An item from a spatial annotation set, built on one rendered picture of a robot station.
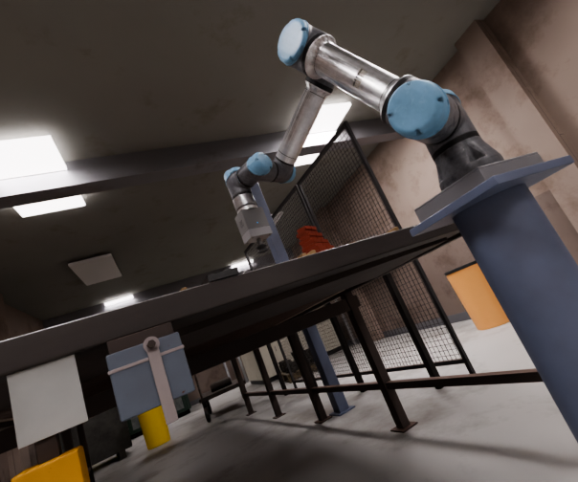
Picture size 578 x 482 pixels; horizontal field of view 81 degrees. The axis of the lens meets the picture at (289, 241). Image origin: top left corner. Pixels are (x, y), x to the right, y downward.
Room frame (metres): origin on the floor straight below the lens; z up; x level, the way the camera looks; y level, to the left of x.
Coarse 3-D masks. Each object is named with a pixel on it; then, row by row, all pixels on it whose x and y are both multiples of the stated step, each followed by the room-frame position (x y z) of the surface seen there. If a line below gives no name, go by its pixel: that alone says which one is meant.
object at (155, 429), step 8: (160, 408) 5.39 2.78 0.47; (144, 416) 5.26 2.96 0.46; (152, 416) 5.29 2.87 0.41; (160, 416) 5.36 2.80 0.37; (144, 424) 5.27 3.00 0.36; (152, 424) 5.28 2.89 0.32; (160, 424) 5.34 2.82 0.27; (144, 432) 5.29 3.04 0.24; (152, 432) 5.27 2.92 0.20; (160, 432) 5.32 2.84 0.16; (168, 432) 5.48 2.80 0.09; (152, 440) 5.28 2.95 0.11; (160, 440) 5.31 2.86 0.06; (168, 440) 5.44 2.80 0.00; (152, 448) 5.28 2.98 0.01
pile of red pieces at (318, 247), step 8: (304, 232) 2.03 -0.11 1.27; (312, 232) 2.05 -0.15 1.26; (320, 232) 2.14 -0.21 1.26; (304, 240) 2.04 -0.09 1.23; (312, 240) 2.01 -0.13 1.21; (320, 240) 2.07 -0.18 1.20; (304, 248) 2.04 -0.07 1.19; (312, 248) 2.02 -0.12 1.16; (320, 248) 2.01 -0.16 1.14; (328, 248) 2.11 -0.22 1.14
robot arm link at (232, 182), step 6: (234, 168) 1.07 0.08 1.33; (228, 174) 1.07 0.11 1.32; (234, 174) 1.06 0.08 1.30; (228, 180) 1.08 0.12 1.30; (234, 180) 1.06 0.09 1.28; (228, 186) 1.09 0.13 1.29; (234, 186) 1.07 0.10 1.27; (240, 186) 1.07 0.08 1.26; (246, 186) 1.07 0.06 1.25; (234, 192) 1.07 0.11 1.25; (240, 192) 1.07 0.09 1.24; (246, 192) 1.08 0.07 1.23
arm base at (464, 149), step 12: (468, 132) 0.76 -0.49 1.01; (444, 144) 0.78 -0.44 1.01; (456, 144) 0.76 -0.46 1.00; (468, 144) 0.76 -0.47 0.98; (480, 144) 0.76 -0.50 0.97; (432, 156) 0.83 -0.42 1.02; (444, 156) 0.79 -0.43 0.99; (456, 156) 0.76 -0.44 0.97; (468, 156) 0.76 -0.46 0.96; (480, 156) 0.75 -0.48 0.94; (492, 156) 0.75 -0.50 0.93; (444, 168) 0.79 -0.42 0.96; (456, 168) 0.77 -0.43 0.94; (468, 168) 0.75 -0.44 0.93; (444, 180) 0.80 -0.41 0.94; (456, 180) 0.77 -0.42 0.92
